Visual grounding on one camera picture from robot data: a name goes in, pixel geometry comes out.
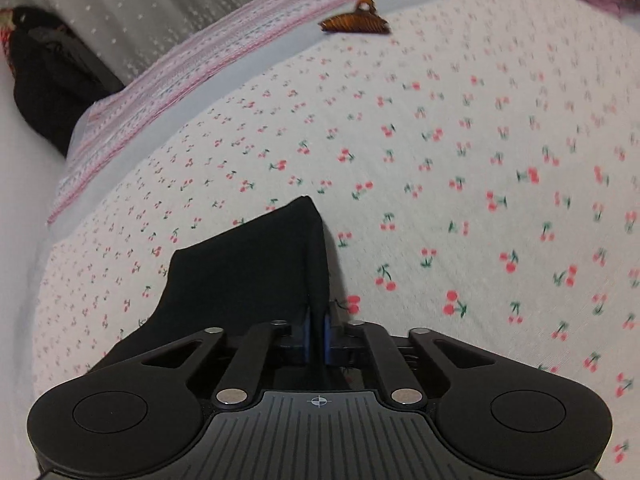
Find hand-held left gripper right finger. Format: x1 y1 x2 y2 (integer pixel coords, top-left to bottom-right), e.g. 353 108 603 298
322 311 548 408

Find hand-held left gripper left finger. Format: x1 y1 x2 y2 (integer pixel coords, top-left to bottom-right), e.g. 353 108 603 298
100 309 314 409

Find black pants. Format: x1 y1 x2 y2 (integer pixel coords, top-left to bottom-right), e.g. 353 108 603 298
87 195 333 376

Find cherry print bed sheet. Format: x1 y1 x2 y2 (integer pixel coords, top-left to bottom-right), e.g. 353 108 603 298
30 0 640 480

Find pink striped blanket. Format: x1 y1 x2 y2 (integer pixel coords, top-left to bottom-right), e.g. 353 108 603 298
47 0 436 226

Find brown hair claw clip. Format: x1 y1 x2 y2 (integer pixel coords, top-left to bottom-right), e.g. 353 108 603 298
318 0 391 36

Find dark hanging clothes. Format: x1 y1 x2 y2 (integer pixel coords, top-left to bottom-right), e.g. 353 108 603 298
9 5 126 157

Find grey dotted curtain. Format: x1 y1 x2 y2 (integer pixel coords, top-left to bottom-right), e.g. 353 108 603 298
0 0 346 86

